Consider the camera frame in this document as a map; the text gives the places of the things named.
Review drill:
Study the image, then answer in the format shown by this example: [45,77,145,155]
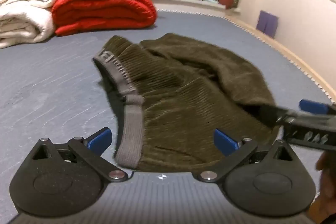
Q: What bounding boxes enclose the red folded quilt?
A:
[52,0,157,37]

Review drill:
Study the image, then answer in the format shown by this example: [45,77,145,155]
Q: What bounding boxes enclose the olive corduroy pants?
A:
[92,33,282,172]

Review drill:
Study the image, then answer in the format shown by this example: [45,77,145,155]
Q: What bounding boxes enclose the grey quilted mattress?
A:
[0,9,336,224]

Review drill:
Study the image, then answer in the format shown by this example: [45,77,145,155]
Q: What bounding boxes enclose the white folded blanket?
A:
[0,0,65,49]

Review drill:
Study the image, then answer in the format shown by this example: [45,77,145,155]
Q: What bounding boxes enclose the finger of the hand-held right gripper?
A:
[299,99,336,116]
[259,105,336,130]

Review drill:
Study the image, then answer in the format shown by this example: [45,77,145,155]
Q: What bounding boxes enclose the purple board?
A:
[256,10,279,39]

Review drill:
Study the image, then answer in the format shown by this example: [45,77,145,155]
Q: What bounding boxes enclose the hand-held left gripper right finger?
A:
[192,128,293,184]

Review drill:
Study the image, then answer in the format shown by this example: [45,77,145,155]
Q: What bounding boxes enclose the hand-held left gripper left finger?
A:
[31,127,129,183]

